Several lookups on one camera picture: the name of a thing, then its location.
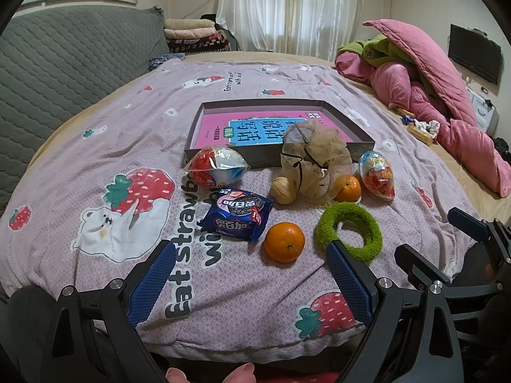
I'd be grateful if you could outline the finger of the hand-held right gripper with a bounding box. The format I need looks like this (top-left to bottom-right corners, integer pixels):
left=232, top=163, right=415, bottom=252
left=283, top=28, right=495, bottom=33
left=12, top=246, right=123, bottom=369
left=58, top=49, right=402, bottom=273
left=395, top=244, right=452, bottom=288
left=447, top=207, right=498, bottom=244

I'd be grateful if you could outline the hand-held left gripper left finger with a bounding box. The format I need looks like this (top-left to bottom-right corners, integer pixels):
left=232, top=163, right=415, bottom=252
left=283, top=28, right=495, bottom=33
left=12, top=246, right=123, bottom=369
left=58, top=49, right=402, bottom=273
left=44, top=241, right=178, bottom=383

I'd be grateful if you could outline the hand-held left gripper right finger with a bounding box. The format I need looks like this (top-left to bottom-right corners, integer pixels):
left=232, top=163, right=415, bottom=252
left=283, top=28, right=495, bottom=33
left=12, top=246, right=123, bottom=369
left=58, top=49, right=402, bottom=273
left=325, top=239, right=466, bottom=383

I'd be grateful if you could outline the green fuzzy hair scrunchie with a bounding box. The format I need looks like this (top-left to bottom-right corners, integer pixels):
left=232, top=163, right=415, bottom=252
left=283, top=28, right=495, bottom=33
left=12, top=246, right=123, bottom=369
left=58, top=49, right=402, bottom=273
left=314, top=202, right=383, bottom=263

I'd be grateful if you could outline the orange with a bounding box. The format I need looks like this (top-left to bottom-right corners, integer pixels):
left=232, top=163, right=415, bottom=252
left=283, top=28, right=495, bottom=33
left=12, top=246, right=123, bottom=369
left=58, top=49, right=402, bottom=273
left=264, top=222, right=306, bottom=263
left=333, top=175, right=362, bottom=203

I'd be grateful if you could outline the toy egg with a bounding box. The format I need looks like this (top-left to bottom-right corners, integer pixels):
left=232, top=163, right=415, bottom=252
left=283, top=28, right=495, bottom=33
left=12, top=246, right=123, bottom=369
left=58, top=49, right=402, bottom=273
left=186, top=146, right=250, bottom=189
left=358, top=150, right=396, bottom=201

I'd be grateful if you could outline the blue cookie packet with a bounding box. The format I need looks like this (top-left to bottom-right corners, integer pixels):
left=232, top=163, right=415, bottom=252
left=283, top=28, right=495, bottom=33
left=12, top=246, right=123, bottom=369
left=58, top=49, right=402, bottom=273
left=198, top=189, right=275, bottom=243

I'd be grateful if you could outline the walnut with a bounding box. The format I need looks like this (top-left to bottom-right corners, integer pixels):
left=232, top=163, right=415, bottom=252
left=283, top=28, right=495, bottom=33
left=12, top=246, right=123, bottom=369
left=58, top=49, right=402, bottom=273
left=271, top=176, right=298, bottom=205

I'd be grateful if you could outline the beige mesh pouch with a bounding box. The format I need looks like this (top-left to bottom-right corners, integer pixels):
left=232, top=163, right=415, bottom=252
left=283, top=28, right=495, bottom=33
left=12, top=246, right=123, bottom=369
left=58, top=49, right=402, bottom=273
left=280, top=120, right=353, bottom=208

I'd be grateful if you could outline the grey cardboard box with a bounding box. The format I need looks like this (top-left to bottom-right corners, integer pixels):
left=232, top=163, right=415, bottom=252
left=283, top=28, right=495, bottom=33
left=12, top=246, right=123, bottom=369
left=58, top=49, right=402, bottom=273
left=183, top=99, right=376, bottom=168

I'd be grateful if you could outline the person's left hand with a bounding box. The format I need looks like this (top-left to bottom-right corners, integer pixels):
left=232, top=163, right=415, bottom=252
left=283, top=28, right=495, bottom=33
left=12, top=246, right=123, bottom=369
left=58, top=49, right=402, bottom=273
left=165, top=362, right=256, bottom=383

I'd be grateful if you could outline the strawberry printed blanket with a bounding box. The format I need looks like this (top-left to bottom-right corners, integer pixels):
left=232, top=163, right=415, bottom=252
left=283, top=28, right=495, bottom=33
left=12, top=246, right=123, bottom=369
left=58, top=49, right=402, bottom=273
left=0, top=62, right=485, bottom=364

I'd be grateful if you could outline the pink quilt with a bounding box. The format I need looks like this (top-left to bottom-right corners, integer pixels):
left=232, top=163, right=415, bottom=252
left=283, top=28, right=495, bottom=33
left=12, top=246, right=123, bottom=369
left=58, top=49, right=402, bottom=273
left=334, top=19, right=511, bottom=198

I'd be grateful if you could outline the pink book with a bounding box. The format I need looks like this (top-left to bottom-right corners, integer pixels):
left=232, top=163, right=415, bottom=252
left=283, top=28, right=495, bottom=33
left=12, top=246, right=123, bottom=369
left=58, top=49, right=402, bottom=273
left=194, top=109, right=354, bottom=150

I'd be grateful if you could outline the green blanket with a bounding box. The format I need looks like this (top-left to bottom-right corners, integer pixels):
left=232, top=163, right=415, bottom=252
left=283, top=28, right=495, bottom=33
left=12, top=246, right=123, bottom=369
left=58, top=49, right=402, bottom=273
left=337, top=34, right=416, bottom=68

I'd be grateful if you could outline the dark patterned cloth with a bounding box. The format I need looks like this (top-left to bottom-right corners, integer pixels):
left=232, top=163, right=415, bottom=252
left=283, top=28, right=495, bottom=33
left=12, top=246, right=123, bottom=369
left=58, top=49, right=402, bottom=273
left=149, top=53, right=186, bottom=72

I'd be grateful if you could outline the grey quilted headboard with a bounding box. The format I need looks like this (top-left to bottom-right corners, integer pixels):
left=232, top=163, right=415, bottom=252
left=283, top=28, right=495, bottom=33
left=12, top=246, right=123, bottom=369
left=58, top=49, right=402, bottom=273
left=0, top=6, right=172, bottom=216

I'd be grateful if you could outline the stack of folded blankets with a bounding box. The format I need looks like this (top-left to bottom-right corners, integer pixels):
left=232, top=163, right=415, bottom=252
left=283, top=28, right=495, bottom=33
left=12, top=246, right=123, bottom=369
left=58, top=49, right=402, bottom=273
left=164, top=18, right=232, bottom=54

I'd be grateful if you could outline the white sheer curtain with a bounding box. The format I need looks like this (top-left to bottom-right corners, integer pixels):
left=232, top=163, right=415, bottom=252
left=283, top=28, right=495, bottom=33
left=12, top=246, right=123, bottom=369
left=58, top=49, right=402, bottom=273
left=217, top=0, right=368, bottom=58

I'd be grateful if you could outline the black wall television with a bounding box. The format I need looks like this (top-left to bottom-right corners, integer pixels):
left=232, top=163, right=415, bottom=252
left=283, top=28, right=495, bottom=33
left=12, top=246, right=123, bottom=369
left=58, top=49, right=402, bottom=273
left=448, top=24, right=503, bottom=85

